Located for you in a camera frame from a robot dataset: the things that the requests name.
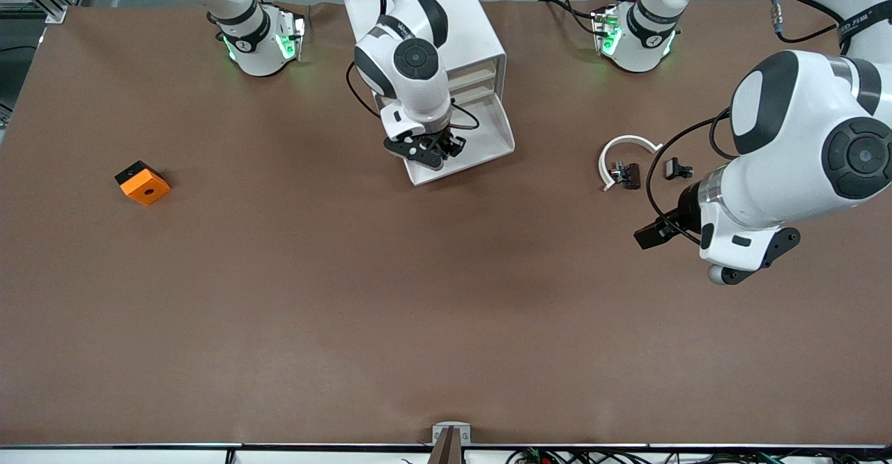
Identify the orange and black button box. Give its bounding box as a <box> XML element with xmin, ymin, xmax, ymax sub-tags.
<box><xmin>114</xmin><ymin>160</ymin><xmax>171</xmax><ymax>207</ymax></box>

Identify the small brown component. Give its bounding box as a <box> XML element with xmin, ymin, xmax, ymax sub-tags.
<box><xmin>610</xmin><ymin>161</ymin><xmax>642</xmax><ymax>191</ymax></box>

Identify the white curved plastic part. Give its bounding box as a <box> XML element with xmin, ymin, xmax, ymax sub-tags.
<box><xmin>598</xmin><ymin>134</ymin><xmax>664</xmax><ymax>192</ymax></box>

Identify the brown table cover mat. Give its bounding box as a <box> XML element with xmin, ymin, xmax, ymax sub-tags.
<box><xmin>0</xmin><ymin>0</ymin><xmax>892</xmax><ymax>447</ymax></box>

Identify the bundle of cables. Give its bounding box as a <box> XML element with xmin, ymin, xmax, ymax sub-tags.
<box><xmin>507</xmin><ymin>448</ymin><xmax>892</xmax><ymax>464</ymax></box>

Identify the grey metal bracket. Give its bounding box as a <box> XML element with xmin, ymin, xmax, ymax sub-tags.
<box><xmin>432</xmin><ymin>422</ymin><xmax>472</xmax><ymax>445</ymax></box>

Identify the dark camera pole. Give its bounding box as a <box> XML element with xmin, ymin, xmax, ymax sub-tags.
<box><xmin>426</xmin><ymin>428</ymin><xmax>464</xmax><ymax>464</ymax></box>

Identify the black table edge rail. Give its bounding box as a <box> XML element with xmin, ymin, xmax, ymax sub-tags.
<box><xmin>0</xmin><ymin>442</ymin><xmax>892</xmax><ymax>451</ymax></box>

